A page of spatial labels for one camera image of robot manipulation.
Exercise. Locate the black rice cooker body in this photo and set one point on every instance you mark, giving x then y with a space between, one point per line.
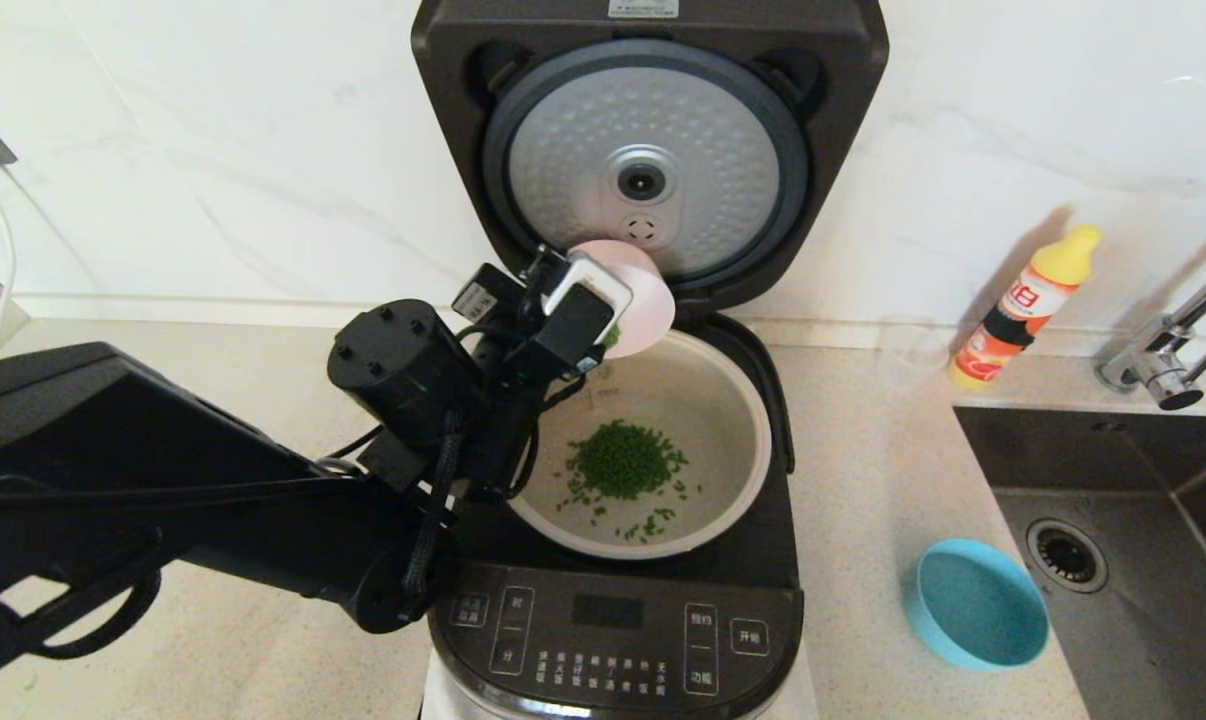
613 620

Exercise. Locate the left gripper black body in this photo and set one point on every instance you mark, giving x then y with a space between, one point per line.
503 320

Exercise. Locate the clear plastic cup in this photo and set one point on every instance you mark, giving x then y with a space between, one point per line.
913 360

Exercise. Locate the light blue bowl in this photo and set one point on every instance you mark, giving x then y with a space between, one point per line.
973 610

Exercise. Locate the beige inner pot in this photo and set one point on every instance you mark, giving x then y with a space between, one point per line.
723 420

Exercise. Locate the green pellets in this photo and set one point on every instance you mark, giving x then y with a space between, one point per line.
623 460

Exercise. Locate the chrome faucet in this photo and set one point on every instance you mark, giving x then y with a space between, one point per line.
1158 370

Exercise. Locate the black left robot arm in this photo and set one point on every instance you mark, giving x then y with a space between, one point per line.
163 500

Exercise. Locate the stainless steel sink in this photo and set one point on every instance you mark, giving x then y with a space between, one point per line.
1143 650

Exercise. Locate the orange bottle with yellow cap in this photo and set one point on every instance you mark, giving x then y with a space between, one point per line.
1013 310

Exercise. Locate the round sink drain strainer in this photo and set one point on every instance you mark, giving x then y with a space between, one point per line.
1066 556

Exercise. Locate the pink bowl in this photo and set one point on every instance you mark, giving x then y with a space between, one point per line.
648 300

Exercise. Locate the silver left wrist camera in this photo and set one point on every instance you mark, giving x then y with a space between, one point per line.
595 272

